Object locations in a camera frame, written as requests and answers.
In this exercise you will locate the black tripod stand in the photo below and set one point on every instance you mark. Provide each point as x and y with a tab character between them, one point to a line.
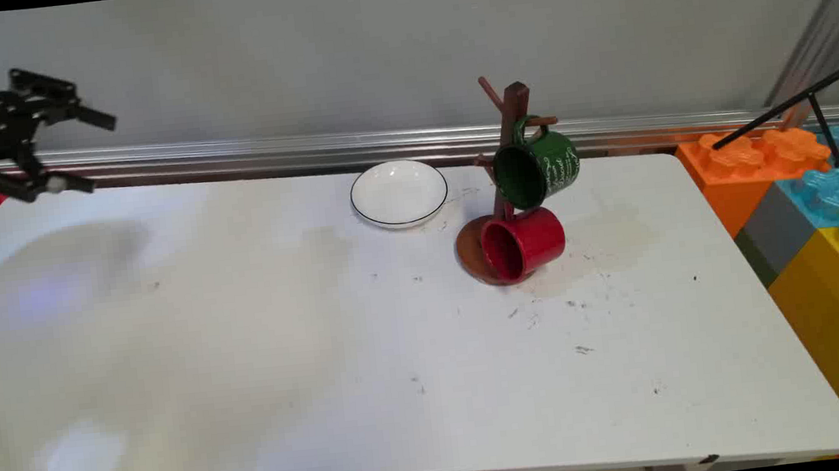
784	104

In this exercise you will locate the white plate black rim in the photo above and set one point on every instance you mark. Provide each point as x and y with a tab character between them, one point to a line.
398	193

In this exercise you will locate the orange toy brick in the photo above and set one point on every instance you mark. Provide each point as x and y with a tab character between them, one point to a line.
730	182

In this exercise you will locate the black table edge clip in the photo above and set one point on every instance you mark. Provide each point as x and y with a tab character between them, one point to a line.
709	459

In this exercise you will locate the yellow toy brick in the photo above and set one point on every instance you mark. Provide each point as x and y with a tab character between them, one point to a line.
835	318

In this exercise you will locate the red ribbed mug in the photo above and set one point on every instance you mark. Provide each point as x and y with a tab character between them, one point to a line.
535	240

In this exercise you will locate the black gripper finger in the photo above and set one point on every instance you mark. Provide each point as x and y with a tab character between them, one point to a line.
22	181
56	97

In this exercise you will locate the green enamel mug white print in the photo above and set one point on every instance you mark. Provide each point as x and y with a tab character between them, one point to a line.
547	165

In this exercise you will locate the grey toy brick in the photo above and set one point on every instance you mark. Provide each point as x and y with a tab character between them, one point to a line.
777	232

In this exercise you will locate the brown wooden mug tree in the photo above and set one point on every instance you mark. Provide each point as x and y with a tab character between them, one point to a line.
513	107

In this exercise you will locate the blue toy brick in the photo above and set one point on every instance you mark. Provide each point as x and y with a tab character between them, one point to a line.
835	195

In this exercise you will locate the aluminium wall rail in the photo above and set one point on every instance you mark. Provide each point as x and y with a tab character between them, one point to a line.
303	150

